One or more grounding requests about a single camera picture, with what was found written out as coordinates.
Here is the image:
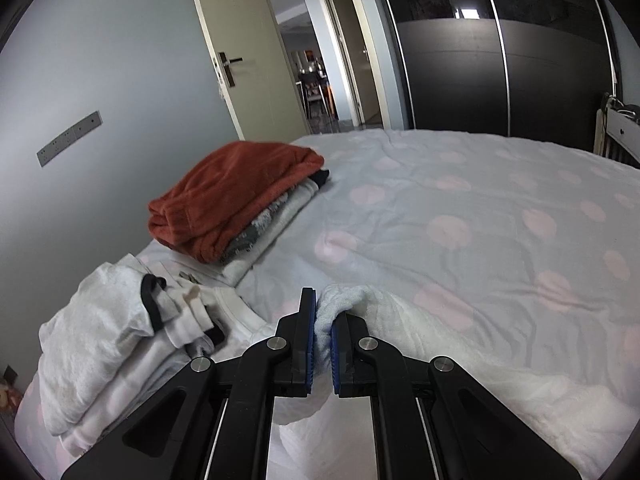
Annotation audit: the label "white nightstand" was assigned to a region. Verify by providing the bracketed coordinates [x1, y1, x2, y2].
[593, 93, 640, 169]

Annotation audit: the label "black sliding wardrobe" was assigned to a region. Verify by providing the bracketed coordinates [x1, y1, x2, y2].
[385, 0, 613, 151]

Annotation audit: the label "white folded clothes pile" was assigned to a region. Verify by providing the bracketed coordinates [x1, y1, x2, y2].
[38, 255, 270, 457]

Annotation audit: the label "grey polka dot bedsheet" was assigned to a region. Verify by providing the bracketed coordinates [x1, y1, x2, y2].
[14, 128, 640, 480]

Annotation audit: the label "grey wall switch plate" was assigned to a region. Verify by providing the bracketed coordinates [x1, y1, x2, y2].
[37, 110, 102, 167]

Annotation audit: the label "white muslin blanket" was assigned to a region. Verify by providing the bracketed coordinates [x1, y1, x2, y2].
[273, 284, 639, 479]

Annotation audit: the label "beige room door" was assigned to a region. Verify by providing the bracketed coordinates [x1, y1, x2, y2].
[193, 0, 309, 143]

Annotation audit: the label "rust red folded sweater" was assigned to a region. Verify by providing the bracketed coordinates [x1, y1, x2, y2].
[148, 141, 324, 263]

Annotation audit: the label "folded grey white clothes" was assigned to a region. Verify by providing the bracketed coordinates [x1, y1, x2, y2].
[212, 169, 330, 286]

